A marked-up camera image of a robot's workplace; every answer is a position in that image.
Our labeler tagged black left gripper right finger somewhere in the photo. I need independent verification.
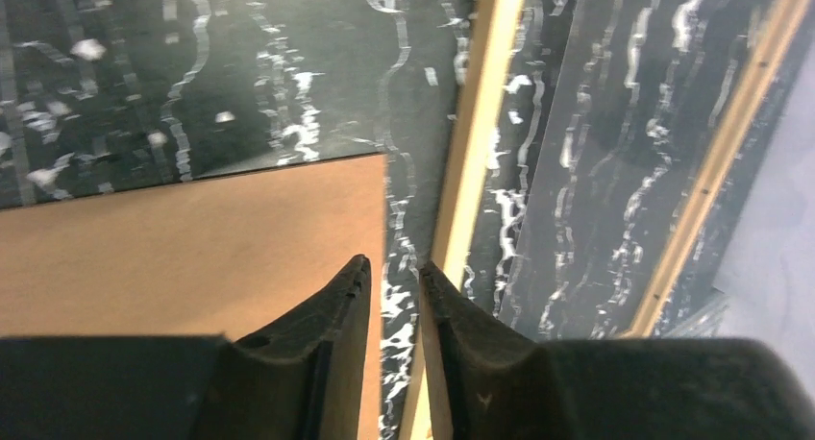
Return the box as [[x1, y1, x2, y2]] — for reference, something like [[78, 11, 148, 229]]
[[419, 264, 814, 439]]

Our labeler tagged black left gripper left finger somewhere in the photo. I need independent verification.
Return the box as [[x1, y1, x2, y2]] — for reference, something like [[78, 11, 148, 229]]
[[1, 255, 372, 439]]

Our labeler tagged light wooden picture frame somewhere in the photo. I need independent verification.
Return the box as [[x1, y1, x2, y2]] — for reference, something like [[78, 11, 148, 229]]
[[397, 0, 815, 440]]

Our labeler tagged clear acrylic sheet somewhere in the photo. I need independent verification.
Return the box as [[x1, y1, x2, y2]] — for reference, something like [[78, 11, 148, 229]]
[[499, 0, 776, 341]]

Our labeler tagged brown backing board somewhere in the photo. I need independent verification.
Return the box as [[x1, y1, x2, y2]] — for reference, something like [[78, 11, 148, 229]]
[[1, 155, 386, 439]]

